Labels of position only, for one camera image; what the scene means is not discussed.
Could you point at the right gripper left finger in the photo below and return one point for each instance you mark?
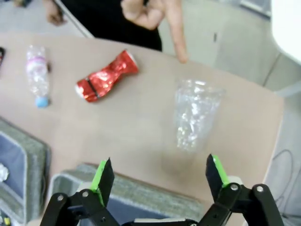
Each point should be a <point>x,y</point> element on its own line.
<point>103,183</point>

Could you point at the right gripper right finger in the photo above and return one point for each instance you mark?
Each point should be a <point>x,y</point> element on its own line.
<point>217,179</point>

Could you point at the clear plastic cup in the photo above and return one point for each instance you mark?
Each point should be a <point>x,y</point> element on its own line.
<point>197,113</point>

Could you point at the white paper ball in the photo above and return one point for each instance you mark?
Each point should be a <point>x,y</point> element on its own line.
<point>3,173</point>

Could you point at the clear plastic water bottle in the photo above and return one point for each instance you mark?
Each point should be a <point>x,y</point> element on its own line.
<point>37,73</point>

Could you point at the crushed black soda can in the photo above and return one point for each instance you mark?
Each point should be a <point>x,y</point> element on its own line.
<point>2,58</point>

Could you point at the person's right hand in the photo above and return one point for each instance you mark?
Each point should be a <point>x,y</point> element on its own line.
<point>55,14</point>

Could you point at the person's left hand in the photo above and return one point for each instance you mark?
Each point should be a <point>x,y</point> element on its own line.
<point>152,14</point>

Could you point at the grey fabric basket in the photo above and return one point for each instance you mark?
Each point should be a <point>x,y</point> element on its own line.
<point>141,195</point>
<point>30,164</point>

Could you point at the crushed red soda can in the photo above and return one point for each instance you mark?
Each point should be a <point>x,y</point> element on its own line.
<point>105,77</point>

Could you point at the black trousers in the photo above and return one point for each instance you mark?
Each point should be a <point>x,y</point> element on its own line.
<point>117,23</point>

